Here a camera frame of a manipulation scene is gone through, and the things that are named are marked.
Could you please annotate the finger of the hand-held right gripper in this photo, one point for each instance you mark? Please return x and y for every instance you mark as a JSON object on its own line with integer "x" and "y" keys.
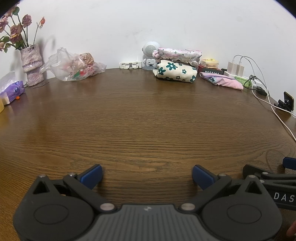
{"x": 290, "y": 162}
{"x": 254, "y": 170}

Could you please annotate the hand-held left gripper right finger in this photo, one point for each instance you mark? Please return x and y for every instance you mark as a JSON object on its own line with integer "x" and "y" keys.
{"x": 203, "y": 176}

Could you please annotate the white charger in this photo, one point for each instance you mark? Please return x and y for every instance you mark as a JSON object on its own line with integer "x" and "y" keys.
{"x": 240, "y": 69}
{"x": 231, "y": 67}

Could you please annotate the light green packet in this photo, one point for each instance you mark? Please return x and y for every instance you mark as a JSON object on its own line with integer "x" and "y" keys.
{"x": 241, "y": 80}

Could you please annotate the person's right hand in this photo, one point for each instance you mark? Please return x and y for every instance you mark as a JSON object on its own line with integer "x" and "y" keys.
{"x": 292, "y": 229}

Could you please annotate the pink crocheted vase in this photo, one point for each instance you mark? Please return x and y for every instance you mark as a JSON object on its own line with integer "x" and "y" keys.
{"x": 31, "y": 62}

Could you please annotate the pink blue purple-trimmed garment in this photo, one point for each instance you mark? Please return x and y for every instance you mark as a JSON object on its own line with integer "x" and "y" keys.
{"x": 222, "y": 81}

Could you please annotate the folded pink floral clothes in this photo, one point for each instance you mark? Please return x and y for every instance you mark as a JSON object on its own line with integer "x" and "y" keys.
{"x": 178, "y": 54}

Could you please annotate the stack of yellow cards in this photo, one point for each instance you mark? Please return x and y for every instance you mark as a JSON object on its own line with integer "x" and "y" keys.
{"x": 209, "y": 63}

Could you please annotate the white power strip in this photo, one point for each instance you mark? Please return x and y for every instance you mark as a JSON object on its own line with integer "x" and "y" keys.
{"x": 227, "y": 74}

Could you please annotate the dark rectangular box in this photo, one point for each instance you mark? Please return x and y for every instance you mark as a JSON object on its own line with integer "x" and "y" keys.
{"x": 208, "y": 70}

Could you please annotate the clear plastic bag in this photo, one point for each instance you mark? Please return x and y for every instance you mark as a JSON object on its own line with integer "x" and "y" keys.
{"x": 71, "y": 67}

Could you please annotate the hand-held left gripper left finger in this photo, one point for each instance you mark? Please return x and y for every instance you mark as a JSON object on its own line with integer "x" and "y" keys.
{"x": 92, "y": 175}

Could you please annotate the dried pink flower bouquet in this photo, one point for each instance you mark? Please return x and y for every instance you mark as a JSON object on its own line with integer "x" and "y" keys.
{"x": 16, "y": 30}

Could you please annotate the yellow object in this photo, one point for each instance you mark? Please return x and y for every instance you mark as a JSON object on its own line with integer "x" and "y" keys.
{"x": 1, "y": 105}

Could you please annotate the black phone holder clip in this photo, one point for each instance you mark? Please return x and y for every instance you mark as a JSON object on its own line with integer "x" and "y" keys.
{"x": 285, "y": 102}

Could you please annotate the dark hairpins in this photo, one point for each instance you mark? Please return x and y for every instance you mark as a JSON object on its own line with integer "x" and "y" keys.
{"x": 40, "y": 85}

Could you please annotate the folded cream green-flowered clothes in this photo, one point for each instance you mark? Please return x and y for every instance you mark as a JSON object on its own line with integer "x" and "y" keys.
{"x": 175, "y": 71}

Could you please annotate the purple tissue pack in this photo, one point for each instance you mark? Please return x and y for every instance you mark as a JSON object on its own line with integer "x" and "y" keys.
{"x": 11, "y": 90}

